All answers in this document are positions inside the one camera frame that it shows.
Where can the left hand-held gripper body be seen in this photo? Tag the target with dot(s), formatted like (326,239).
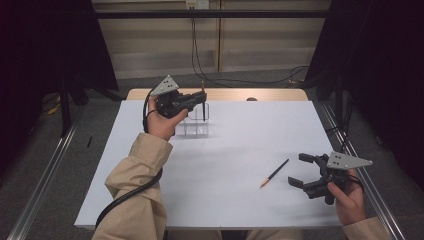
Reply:
(170,103)

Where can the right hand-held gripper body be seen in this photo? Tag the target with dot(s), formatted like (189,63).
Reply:
(328,186)

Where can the clear plastic organizer box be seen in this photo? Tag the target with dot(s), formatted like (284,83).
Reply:
(200,128)

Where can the person's left hand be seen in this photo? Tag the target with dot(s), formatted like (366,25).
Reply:
(161,128)

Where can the person's right hand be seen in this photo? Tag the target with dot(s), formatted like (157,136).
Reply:
(351,206)

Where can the dark table grommet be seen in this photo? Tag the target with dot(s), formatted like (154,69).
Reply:
(251,99)

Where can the white table sheet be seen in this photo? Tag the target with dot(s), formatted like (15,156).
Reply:
(233,166)

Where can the wooden table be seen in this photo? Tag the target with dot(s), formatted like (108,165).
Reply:
(266,94)

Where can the small black marker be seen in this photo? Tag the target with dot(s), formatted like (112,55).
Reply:
(89,142)

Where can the black curtain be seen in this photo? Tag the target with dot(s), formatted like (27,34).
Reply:
(383,66)
(40,50)

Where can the aluminium rail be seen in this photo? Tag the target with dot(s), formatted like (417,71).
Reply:
(43,176)
(380,206)

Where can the black horizontal frame bar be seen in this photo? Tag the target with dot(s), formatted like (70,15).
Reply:
(213,14)

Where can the white wall outlet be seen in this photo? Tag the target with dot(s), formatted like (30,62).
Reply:
(197,4)

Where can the black stand post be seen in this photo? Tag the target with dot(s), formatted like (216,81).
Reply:
(65,110)

